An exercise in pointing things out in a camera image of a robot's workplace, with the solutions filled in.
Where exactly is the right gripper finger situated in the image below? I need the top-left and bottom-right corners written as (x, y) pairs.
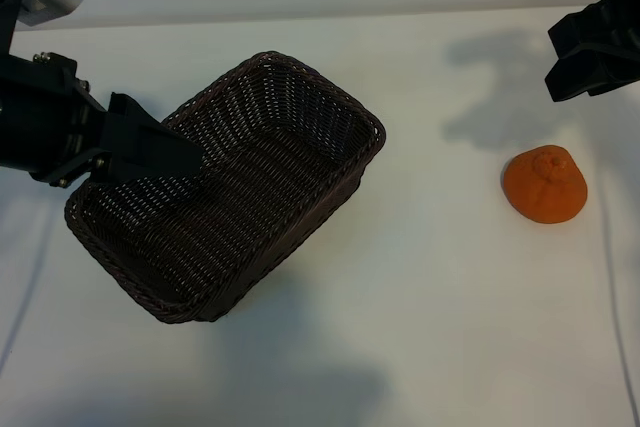
top-left (547, 0), bottom-right (640, 66)
top-left (543, 49), bottom-right (640, 104)

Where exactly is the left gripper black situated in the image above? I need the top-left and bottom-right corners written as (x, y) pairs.
top-left (0, 50), bottom-right (204, 189)

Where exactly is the dark brown wicker basket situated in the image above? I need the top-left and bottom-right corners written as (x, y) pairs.
top-left (63, 50), bottom-right (388, 325)

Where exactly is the orange fruit with knob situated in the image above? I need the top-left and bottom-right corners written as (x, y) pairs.
top-left (502, 144), bottom-right (589, 224)

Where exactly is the black left camera bracket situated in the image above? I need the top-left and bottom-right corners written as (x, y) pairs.
top-left (0, 0), bottom-right (41, 58)

